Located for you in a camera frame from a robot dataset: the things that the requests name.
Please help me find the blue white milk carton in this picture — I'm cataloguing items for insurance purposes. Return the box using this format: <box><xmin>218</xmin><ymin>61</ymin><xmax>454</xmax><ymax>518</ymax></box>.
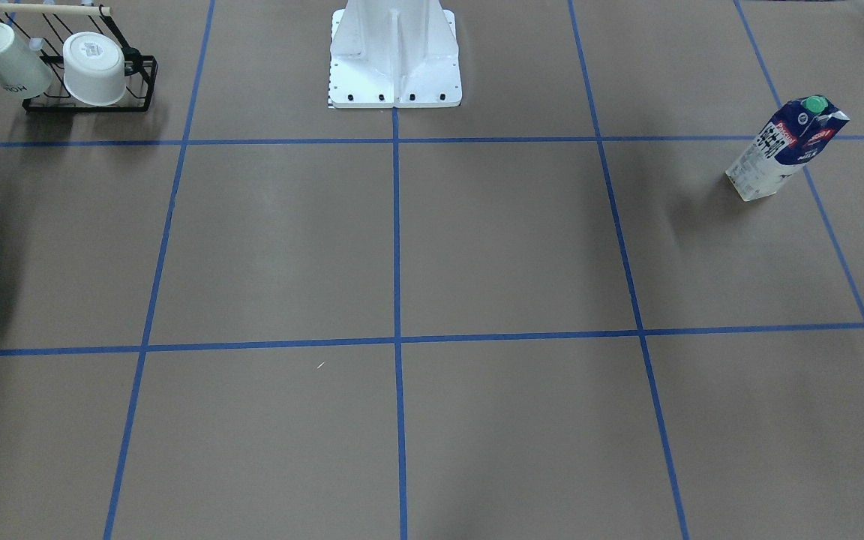
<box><xmin>724</xmin><ymin>94</ymin><xmax>851</xmax><ymax>202</ymax></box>

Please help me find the white cup on rack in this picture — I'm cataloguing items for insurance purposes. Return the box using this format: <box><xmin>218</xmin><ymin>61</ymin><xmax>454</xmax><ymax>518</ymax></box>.
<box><xmin>0</xmin><ymin>22</ymin><xmax>54</xmax><ymax>100</ymax></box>
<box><xmin>61</xmin><ymin>31</ymin><xmax>127</xmax><ymax>107</ymax></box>

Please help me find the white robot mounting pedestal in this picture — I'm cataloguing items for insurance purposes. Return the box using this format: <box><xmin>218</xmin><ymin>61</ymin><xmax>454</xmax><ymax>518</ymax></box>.
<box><xmin>327</xmin><ymin>1</ymin><xmax>463</xmax><ymax>109</ymax></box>

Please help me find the black wire cup rack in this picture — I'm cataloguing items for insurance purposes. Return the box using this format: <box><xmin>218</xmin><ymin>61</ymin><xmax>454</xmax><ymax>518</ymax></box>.
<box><xmin>0</xmin><ymin>1</ymin><xmax>158</xmax><ymax>114</ymax></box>

